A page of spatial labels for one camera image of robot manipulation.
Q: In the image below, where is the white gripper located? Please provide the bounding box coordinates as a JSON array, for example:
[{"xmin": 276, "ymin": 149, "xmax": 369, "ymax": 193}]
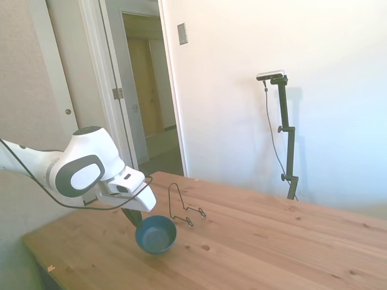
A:
[{"xmin": 95, "ymin": 183, "xmax": 157, "ymax": 228}]

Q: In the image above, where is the blue bowl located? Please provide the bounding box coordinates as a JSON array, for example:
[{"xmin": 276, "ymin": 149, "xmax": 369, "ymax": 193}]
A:
[{"xmin": 134, "ymin": 214, "xmax": 178, "ymax": 256}]

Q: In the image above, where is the wooden hallway door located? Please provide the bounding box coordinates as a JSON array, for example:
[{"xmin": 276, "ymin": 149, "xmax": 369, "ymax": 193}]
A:
[{"xmin": 126, "ymin": 37, "xmax": 166, "ymax": 137}]

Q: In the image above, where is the white door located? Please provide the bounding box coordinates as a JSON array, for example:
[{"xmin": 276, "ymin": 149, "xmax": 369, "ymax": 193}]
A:
[{"xmin": 45, "ymin": 0, "xmax": 140, "ymax": 172}]

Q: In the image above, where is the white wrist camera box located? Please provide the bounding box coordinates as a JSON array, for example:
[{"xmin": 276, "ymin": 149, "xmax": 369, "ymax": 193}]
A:
[{"xmin": 107, "ymin": 169, "xmax": 146, "ymax": 195}]

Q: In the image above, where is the black wire dish rack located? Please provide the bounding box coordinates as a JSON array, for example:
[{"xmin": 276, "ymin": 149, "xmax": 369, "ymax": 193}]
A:
[{"xmin": 167, "ymin": 182, "xmax": 207, "ymax": 228}]

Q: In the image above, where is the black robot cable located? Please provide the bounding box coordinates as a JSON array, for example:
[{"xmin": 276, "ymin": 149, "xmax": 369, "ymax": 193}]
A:
[{"xmin": 0, "ymin": 138, "xmax": 154, "ymax": 210}]

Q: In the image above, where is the grey camera cable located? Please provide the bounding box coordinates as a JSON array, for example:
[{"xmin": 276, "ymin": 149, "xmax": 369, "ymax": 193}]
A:
[{"xmin": 262, "ymin": 79, "xmax": 288, "ymax": 181}]

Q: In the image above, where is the black camera stand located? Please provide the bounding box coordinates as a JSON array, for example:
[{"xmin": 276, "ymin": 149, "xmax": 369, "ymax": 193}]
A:
[{"xmin": 269, "ymin": 76, "xmax": 300, "ymax": 201}]

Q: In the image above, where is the grey wall switch plate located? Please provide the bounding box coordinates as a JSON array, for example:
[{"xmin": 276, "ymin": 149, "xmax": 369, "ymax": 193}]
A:
[{"xmin": 177, "ymin": 22, "xmax": 189, "ymax": 47}]

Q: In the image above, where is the grey exterior camera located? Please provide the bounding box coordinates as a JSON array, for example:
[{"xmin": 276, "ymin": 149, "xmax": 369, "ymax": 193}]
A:
[{"xmin": 256, "ymin": 69, "xmax": 286, "ymax": 82}]

